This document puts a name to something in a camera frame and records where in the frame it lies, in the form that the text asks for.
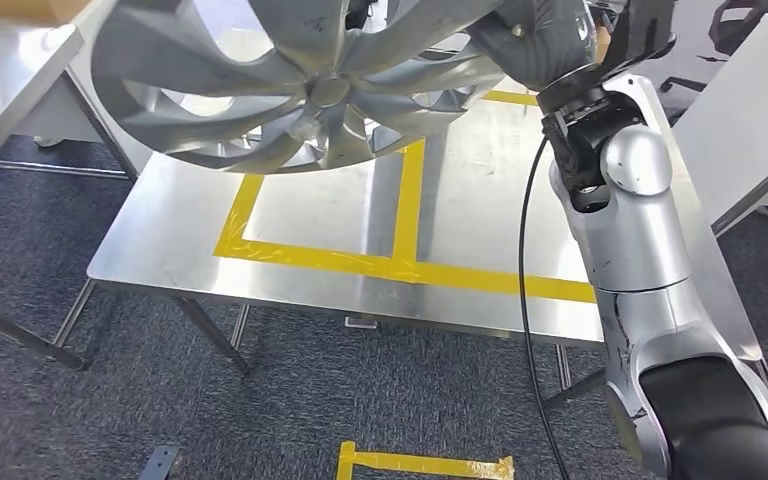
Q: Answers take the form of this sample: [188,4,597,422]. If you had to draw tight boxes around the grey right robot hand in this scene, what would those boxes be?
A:
[466,0,614,94]

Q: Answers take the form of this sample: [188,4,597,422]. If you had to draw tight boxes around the grey plastic wheel hubcap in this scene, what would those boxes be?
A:
[90,0,508,175]

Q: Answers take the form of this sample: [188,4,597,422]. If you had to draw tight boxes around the steel workbench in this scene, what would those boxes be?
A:
[85,33,768,415]
[0,0,140,372]

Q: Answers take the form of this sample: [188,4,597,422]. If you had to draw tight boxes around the black office chair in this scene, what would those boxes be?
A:
[658,0,768,101]

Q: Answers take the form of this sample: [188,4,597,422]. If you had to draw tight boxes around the white desk panel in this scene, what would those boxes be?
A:
[12,0,157,177]
[672,13,768,230]

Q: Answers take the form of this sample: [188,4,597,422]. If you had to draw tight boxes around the yellow floor tape square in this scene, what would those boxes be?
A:
[335,440,516,480]

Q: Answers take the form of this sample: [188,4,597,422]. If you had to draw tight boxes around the brown cardboard box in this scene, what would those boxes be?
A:
[0,0,90,28]

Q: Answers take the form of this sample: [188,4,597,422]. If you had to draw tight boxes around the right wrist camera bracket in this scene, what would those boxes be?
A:
[595,0,677,81]

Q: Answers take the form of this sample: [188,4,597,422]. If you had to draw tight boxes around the black cable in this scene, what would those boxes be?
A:
[517,135,571,480]

